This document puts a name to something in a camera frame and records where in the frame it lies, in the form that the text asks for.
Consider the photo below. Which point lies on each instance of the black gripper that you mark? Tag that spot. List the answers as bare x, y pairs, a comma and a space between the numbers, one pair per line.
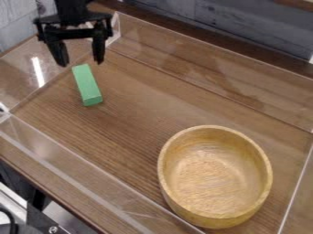
73, 14

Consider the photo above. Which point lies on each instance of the green rectangular block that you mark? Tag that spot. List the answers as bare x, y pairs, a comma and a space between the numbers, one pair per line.
88, 85

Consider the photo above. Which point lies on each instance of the light wooden bowl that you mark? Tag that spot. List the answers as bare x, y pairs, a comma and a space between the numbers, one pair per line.
216, 176

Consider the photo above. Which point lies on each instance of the clear acrylic enclosure wall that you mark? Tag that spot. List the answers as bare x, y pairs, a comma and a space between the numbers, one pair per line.
92, 156

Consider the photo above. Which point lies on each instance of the black metal bracket with bolt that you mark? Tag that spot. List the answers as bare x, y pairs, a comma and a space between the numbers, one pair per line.
42, 222

